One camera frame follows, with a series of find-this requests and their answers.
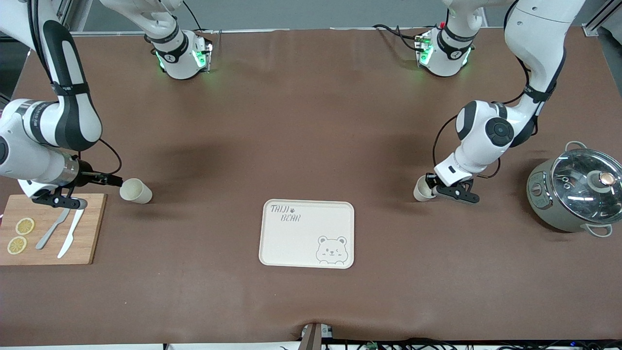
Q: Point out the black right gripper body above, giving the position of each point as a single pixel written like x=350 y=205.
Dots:
x=88 y=174

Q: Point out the white IKEA cup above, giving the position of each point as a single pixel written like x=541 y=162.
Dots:
x=138 y=192
x=420 y=192

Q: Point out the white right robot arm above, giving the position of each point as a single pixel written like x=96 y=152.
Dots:
x=73 y=121

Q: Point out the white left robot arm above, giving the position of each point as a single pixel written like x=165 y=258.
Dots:
x=534 y=39

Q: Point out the cream tray with bear print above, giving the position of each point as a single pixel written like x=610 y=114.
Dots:
x=291 y=243

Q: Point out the bamboo cutting board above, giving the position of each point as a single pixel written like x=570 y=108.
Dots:
x=92 y=228

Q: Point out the white plastic knife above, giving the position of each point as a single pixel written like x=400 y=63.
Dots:
x=71 y=234

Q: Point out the grey plastic knife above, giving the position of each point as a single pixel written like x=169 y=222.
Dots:
x=48 y=233

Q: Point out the lemon slice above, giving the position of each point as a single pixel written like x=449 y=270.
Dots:
x=25 y=226
x=17 y=245

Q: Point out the grey-green cooking pot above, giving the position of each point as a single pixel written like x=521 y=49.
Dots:
x=549 y=209

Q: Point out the brown table mat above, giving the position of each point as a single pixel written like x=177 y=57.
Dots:
x=311 y=121

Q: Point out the glass pot lid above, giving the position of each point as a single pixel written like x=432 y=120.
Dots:
x=578 y=189

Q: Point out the aluminium frame rail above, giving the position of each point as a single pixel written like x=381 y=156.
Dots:
x=602 y=14
x=65 y=14

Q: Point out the brown camera mounting post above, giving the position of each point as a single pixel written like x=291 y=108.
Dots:
x=313 y=338

